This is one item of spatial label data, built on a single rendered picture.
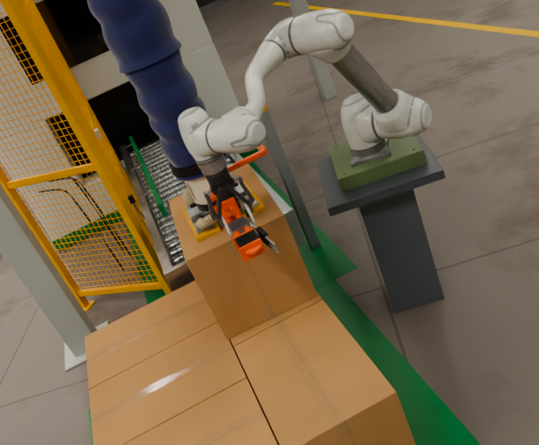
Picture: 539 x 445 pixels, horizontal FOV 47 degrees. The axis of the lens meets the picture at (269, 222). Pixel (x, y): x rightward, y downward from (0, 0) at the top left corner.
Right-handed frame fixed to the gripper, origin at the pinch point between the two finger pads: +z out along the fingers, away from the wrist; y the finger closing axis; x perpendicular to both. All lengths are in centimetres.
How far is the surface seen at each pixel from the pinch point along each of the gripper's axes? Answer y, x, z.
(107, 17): 9, -34, -71
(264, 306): 3.7, -15.7, 46.4
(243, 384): 23, 11, 53
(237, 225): 1.4, 5.4, -1.7
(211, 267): 15.1, -16.2, 20.0
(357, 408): -6, 46, 53
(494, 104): -222, -200, 107
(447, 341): -64, -15, 107
